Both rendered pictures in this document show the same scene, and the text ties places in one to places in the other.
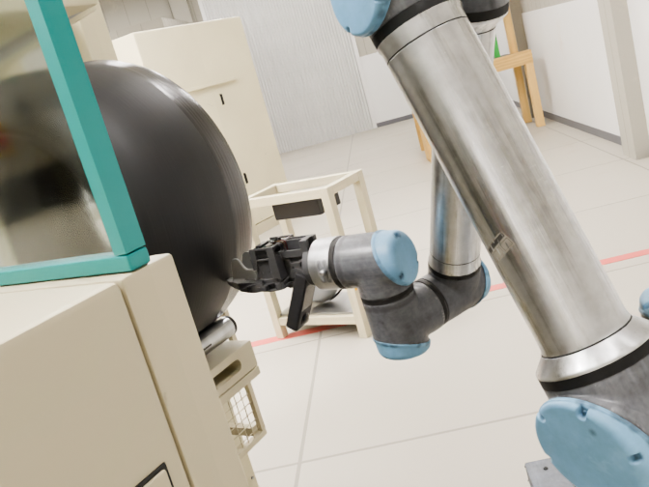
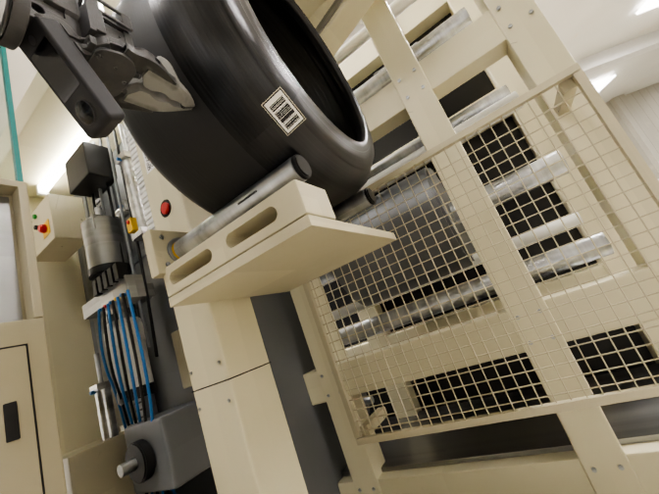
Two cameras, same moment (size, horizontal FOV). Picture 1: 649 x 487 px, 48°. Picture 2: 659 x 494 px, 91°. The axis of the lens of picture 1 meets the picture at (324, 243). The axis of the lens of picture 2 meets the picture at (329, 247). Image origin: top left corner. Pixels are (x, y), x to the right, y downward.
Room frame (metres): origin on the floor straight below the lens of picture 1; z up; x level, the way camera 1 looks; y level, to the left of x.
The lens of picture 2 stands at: (1.40, -0.23, 0.64)
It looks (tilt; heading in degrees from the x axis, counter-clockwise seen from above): 14 degrees up; 84
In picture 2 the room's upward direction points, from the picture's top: 21 degrees counter-clockwise
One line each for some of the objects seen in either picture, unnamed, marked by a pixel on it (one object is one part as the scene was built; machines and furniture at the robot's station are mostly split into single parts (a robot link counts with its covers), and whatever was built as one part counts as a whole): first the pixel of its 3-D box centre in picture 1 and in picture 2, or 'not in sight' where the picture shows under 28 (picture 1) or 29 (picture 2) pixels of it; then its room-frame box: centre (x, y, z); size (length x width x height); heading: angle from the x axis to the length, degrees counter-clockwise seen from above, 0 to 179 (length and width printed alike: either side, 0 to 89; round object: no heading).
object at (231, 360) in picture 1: (183, 394); (241, 246); (1.31, 0.34, 0.84); 0.36 x 0.09 x 0.06; 146
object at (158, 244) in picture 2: not in sight; (228, 254); (1.24, 0.56, 0.90); 0.40 x 0.03 x 0.10; 56
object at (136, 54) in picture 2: not in sight; (139, 69); (1.29, 0.11, 1.02); 0.09 x 0.05 x 0.02; 56
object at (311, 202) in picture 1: (318, 256); not in sight; (3.77, 0.05, 0.40); 0.60 x 0.35 x 0.80; 53
